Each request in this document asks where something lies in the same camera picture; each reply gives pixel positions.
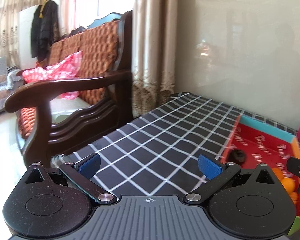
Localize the dark fruit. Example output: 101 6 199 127
227 149 247 166

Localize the grey sofa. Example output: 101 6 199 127
0 56 23 113

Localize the beige curtain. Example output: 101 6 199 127
132 0 178 117

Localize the black hanging jacket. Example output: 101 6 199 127
30 0 60 62

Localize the brown green round fruit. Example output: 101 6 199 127
272 167 285 181

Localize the black white checkered tablecloth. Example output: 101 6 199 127
51 92 296 197

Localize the red cardboard box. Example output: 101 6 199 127
221 115 300 235

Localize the small orange kumquat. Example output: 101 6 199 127
281 178 295 194

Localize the pink plaid cloth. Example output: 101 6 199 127
21 50 83 100

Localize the wooden armchair orange cushion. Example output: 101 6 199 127
5 11 133 167

